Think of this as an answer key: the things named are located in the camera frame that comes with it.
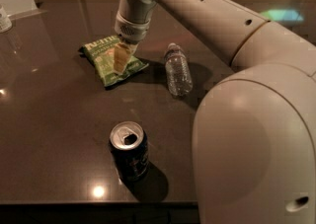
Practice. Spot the blue pepsi can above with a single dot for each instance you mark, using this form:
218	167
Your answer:
129	147

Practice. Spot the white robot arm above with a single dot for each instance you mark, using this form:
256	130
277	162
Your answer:
253	138

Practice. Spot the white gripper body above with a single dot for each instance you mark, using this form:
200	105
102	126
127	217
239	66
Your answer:
130	31

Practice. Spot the green jalapeno chip bag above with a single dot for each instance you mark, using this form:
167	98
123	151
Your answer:
101	54

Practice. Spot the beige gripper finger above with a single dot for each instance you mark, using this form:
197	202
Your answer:
120	57
130	49

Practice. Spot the clear plastic water bottle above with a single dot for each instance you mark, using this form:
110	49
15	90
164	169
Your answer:
179	79

